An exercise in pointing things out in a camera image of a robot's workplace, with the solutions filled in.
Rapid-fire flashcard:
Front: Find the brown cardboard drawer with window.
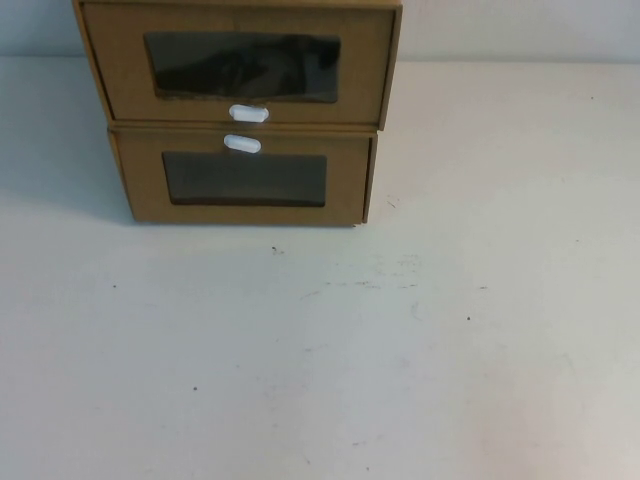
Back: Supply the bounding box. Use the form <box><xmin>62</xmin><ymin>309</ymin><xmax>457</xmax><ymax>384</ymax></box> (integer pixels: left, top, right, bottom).
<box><xmin>79</xmin><ymin>2</ymin><xmax>397</xmax><ymax>125</ymax></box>
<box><xmin>112</xmin><ymin>130</ymin><xmax>373</xmax><ymax>226</ymax></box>

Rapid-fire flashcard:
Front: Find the white plastic drawer handle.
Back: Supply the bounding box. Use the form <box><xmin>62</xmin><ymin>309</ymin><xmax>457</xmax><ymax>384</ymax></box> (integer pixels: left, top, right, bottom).
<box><xmin>228</xmin><ymin>103</ymin><xmax>272</xmax><ymax>123</ymax></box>
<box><xmin>222</xmin><ymin>133</ymin><xmax>263</xmax><ymax>153</ymax></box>

